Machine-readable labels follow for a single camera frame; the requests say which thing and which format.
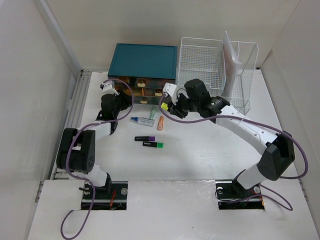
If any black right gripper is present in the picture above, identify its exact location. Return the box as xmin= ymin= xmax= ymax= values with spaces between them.
xmin=167 ymin=91 xmax=200 ymax=119

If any teal desktop drawer cabinet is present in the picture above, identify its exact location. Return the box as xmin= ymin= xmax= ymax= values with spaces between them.
xmin=108 ymin=43 xmax=178 ymax=105

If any purple cap black highlighter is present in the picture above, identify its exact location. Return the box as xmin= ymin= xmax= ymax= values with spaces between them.
xmin=134 ymin=136 xmax=156 ymax=142

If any green cap black highlighter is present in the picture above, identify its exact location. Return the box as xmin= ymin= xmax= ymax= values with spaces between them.
xmin=142 ymin=141 xmax=164 ymax=148

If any clear mesh zipper pouch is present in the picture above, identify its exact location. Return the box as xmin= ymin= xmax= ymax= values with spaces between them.
xmin=220 ymin=31 xmax=242 ymax=99

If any yellow cap black highlighter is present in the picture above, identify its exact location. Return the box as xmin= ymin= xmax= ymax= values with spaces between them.
xmin=161 ymin=102 xmax=169 ymax=111

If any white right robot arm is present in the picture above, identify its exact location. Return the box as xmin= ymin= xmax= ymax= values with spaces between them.
xmin=162 ymin=79 xmax=295 ymax=197

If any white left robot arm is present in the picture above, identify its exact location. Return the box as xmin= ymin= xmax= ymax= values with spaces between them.
xmin=56 ymin=90 xmax=133 ymax=199

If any clear staples box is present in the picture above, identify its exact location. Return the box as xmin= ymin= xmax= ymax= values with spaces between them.
xmin=130 ymin=117 xmax=155 ymax=127

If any clear acrylic file holder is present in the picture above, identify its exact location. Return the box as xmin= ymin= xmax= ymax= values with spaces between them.
xmin=221 ymin=41 xmax=259 ymax=115

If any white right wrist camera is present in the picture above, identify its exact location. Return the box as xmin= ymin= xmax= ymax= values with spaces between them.
xmin=162 ymin=82 xmax=178 ymax=105

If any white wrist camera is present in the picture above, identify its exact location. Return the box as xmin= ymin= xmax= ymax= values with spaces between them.
xmin=100 ymin=80 xmax=119 ymax=96
xmin=162 ymin=82 xmax=178 ymax=105

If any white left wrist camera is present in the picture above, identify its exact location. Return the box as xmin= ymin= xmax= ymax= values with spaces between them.
xmin=100 ymin=80 xmax=119 ymax=96

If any white wire mesh file tray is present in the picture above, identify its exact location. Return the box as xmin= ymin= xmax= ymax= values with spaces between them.
xmin=175 ymin=37 xmax=226 ymax=97

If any aluminium rail frame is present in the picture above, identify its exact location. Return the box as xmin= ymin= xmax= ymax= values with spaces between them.
xmin=48 ymin=70 xmax=92 ymax=180

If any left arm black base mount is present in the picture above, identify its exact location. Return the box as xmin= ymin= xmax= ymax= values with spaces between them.
xmin=79 ymin=178 xmax=129 ymax=211

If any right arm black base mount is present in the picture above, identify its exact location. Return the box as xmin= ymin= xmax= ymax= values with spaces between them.
xmin=214 ymin=179 xmax=265 ymax=210

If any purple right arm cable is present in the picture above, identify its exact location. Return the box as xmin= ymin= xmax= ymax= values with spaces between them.
xmin=159 ymin=92 xmax=310 ymax=212

